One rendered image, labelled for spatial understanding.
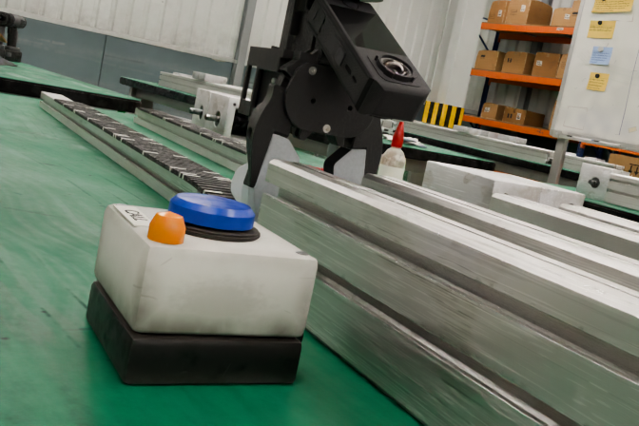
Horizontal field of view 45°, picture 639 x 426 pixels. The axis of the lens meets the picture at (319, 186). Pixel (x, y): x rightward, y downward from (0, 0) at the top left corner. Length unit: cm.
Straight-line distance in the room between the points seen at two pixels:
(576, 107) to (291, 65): 353
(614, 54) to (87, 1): 905
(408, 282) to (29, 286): 21
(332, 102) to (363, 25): 6
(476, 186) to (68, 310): 34
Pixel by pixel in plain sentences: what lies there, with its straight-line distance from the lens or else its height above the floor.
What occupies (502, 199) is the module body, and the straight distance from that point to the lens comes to 60.
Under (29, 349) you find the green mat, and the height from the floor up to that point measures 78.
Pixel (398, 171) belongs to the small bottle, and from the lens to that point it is 114.
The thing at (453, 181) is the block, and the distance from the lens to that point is 64.
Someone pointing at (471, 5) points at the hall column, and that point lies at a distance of 873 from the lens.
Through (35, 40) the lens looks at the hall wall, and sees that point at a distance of 1170.
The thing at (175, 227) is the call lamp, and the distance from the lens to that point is 32.
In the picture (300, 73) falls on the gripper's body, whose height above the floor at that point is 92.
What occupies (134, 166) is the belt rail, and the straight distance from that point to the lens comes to 91.
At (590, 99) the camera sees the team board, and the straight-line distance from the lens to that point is 398.
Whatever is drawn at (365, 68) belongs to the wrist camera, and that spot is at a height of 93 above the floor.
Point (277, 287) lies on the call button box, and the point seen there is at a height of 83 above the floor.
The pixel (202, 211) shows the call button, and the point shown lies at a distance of 34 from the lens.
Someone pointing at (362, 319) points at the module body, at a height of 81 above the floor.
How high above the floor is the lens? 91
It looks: 7 degrees down
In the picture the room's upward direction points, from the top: 12 degrees clockwise
